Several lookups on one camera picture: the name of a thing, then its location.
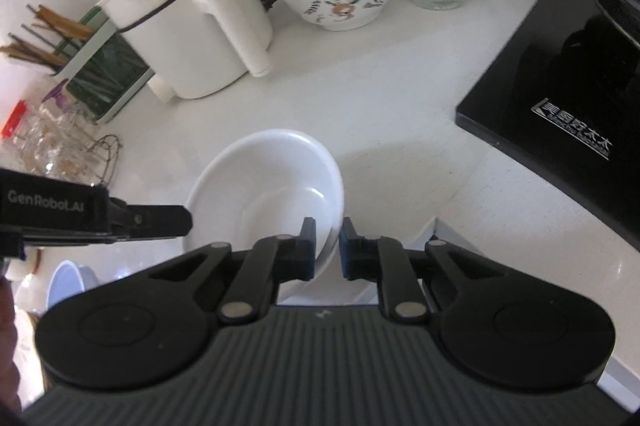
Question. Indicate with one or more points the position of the white plastic cup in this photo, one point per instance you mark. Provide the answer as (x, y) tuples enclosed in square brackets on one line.
[(70, 281)]

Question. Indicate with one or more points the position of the black induction cooktop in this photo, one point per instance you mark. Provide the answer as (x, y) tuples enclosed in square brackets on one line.
[(560, 105)]

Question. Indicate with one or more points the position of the white ceramic bowl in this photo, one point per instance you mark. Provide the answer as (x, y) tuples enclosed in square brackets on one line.
[(265, 196)]

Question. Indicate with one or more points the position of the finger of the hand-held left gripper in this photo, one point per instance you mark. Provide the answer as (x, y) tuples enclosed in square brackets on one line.
[(155, 221)]

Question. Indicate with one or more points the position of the white electric kettle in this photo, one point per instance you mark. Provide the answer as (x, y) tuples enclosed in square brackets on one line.
[(190, 15)]

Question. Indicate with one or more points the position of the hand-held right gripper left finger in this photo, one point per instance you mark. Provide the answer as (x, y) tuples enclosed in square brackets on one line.
[(306, 253)]

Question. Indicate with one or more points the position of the glass jar with red lid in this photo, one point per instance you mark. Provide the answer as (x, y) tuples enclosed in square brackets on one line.
[(12, 118)]

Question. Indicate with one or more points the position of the white green chopstick holder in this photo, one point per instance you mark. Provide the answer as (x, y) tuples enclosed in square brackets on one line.
[(105, 80)]

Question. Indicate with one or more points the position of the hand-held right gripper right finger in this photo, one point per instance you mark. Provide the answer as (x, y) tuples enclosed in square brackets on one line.
[(352, 256)]

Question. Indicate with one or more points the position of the clear glass cup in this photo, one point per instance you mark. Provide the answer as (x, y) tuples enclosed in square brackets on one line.
[(40, 145)]

